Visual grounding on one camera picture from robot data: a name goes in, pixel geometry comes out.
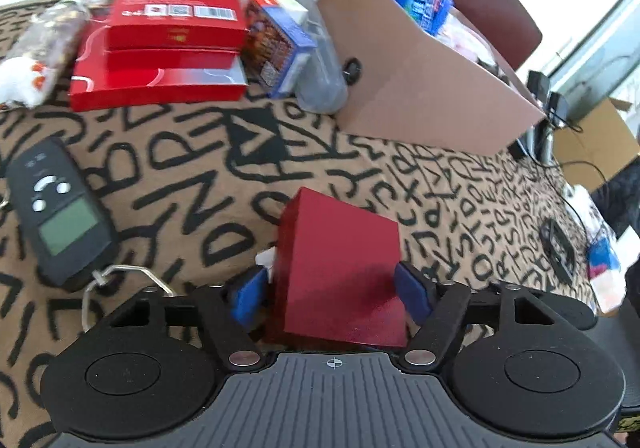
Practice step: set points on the black round cap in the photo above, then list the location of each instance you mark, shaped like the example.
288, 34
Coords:
352, 69

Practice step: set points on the clear plastic jar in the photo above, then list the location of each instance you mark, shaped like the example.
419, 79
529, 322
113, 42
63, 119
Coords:
320, 82

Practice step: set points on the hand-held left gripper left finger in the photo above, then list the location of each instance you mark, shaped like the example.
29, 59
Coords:
247, 295

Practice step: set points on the patterned clear pouch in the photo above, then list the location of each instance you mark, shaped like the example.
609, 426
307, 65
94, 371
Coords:
467, 42

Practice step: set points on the white plastic bag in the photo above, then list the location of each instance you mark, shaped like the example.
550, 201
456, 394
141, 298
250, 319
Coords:
602, 253

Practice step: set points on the brown cardboard box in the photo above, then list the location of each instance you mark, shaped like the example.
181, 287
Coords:
400, 92

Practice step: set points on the red box white curves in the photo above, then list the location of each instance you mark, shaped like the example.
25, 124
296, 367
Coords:
150, 82

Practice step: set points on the open cardboard carton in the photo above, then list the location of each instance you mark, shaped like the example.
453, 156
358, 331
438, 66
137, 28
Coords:
600, 142

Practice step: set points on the blue patterned card box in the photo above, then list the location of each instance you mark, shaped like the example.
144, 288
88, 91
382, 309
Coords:
280, 47

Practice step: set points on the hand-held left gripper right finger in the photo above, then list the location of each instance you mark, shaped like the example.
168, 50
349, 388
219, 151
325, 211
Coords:
412, 290

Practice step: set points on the clear snack bag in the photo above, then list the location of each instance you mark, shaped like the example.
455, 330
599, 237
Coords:
45, 42

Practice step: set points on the dark red gift box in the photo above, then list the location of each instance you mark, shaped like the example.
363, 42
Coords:
335, 268

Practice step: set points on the black power adapter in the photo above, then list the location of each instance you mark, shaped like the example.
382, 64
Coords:
545, 92

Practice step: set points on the grey digital hanging scale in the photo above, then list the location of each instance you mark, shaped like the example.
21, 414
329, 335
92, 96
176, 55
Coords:
60, 213

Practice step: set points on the blue snack packet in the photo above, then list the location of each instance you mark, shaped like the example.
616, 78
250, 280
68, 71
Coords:
420, 2

